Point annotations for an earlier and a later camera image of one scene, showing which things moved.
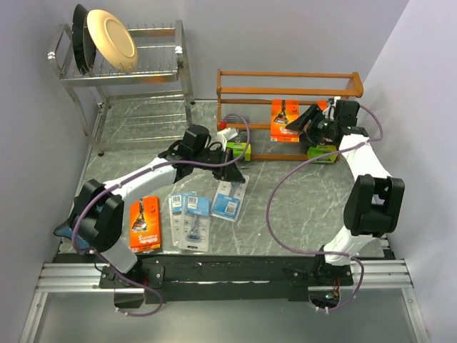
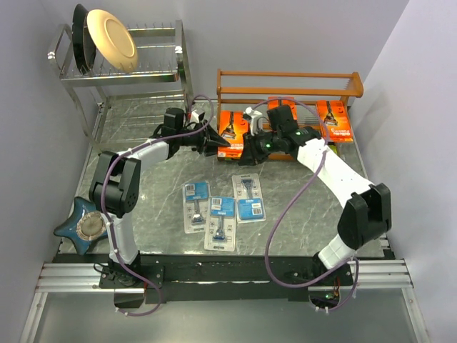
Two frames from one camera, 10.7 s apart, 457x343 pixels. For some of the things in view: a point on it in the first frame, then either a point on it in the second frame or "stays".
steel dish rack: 149,102 stays
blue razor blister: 176,214 → 196,206
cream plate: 111,41 stays
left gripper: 228,173 → 208,142
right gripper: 298,123 → 250,154
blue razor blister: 228,199 → 249,202
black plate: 83,45 stays
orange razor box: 145,224 → 233,125
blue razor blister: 194,231 → 220,234
